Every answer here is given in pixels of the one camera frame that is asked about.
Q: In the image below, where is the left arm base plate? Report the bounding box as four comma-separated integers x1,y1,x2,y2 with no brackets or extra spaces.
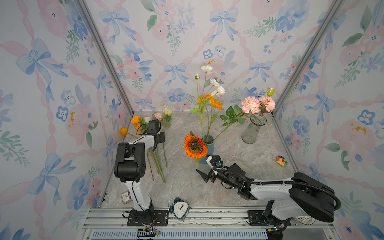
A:
123,210,169,227

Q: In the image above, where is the teal alarm clock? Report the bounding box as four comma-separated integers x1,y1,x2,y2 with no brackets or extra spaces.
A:
169,198,190,221

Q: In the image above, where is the pink carnation flower stem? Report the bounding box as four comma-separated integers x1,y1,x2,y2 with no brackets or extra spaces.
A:
218,88,276,136

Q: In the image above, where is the cream yellow rose stem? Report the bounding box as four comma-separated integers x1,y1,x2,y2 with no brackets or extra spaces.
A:
162,108,173,167

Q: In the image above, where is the white round perforated disc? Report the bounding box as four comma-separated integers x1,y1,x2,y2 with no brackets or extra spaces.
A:
294,216,316,226

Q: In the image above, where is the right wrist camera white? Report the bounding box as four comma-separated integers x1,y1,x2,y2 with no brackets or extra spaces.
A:
206,156,224,175

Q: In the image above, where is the pink rose flower stem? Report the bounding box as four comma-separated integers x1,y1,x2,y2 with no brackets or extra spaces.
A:
144,112,166,183

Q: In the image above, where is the orange poppy flower stem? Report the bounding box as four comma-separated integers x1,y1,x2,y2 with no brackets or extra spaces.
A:
197,92,223,144

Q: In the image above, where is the orange sunflower stem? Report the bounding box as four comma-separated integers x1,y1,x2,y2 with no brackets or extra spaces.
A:
184,134,208,162

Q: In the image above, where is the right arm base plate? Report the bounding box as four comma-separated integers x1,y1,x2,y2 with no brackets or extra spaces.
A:
246,210,291,229

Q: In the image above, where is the colourful small flower toy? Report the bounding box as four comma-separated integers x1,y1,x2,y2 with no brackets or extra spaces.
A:
276,156,288,167

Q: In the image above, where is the clear glass vase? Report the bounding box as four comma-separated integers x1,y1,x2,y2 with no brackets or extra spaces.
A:
242,114,267,144

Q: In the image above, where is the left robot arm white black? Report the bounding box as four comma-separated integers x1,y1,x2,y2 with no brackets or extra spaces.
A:
114,120,166,218

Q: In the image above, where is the white flower stem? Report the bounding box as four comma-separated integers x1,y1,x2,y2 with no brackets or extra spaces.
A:
189,65,226,142

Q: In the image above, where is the teal ceramic vase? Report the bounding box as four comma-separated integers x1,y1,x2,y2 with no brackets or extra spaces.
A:
198,135,215,165

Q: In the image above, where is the playing card box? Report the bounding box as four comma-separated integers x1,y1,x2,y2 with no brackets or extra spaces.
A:
121,191,133,205

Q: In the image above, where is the orange ranunculus flower bunch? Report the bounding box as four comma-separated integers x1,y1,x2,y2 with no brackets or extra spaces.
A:
119,116,152,137

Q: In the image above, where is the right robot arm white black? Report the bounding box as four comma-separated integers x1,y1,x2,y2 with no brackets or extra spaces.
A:
197,156,342,228

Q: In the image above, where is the aluminium rail frame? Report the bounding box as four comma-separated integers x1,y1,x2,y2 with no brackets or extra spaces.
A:
78,207,341,240

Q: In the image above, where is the black corrugated cable hose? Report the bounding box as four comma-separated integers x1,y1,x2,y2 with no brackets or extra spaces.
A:
214,164,342,211

